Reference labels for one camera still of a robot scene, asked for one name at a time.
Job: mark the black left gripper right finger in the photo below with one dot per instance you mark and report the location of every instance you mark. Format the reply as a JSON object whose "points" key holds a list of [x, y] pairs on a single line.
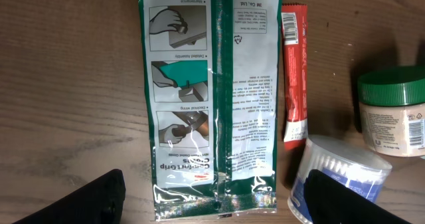
{"points": [[330, 202]]}

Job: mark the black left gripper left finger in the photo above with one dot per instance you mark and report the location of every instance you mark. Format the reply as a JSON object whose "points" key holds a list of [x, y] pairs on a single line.
{"points": [[99, 202]]}

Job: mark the white round tub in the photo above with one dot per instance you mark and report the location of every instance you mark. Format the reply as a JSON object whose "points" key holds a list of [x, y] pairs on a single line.
{"points": [[358, 169]]}

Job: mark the green lid jar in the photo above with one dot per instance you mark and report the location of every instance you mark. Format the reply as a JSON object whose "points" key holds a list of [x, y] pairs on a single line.
{"points": [[391, 107]]}

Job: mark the red snack package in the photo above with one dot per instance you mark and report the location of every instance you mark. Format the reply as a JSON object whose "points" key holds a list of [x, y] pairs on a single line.
{"points": [[294, 34]]}

